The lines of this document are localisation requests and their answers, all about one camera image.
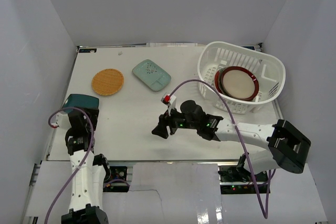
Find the light teal rectangular plate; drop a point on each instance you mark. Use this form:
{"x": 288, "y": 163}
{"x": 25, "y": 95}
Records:
{"x": 152, "y": 75}

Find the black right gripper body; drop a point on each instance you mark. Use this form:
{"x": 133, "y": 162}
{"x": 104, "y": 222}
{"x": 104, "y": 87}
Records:
{"x": 178, "y": 120}

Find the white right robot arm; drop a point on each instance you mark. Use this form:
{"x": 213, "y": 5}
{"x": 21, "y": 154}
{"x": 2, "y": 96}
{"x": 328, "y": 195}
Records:
{"x": 282, "y": 144}

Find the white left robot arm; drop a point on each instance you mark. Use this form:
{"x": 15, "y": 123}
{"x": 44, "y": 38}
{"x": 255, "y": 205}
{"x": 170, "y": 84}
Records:
{"x": 87, "y": 185}

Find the red and teal floral plate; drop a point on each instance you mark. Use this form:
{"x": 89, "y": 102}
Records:
{"x": 216, "y": 82}

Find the orange woven round plate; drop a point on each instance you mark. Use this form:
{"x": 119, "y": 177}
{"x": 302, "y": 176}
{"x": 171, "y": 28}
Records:
{"x": 107, "y": 82}

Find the dark teal square plate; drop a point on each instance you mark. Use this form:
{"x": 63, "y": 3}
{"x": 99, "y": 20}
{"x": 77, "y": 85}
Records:
{"x": 81, "y": 101}

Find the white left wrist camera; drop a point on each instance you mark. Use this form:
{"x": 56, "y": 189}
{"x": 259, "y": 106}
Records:
{"x": 60, "y": 120}

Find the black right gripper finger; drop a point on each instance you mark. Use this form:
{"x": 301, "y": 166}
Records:
{"x": 161, "y": 131}
{"x": 164, "y": 120}

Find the red rimmed beige bowl plate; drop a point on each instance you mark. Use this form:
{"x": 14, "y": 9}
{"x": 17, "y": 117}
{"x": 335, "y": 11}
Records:
{"x": 239, "y": 83}

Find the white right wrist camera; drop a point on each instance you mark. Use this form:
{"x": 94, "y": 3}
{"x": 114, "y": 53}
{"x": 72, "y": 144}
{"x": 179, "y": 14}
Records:
{"x": 170, "y": 101}

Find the grey reindeer plate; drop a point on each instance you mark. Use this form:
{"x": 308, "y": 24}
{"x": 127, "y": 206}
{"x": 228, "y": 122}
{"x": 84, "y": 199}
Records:
{"x": 220, "y": 75}

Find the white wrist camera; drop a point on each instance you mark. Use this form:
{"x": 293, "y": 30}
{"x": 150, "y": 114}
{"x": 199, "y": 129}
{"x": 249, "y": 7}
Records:
{"x": 170, "y": 101}
{"x": 60, "y": 120}

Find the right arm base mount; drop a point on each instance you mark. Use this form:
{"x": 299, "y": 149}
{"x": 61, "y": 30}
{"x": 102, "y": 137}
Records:
{"x": 234, "y": 183}

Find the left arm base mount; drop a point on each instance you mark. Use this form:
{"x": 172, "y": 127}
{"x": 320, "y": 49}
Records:
{"x": 118, "y": 180}

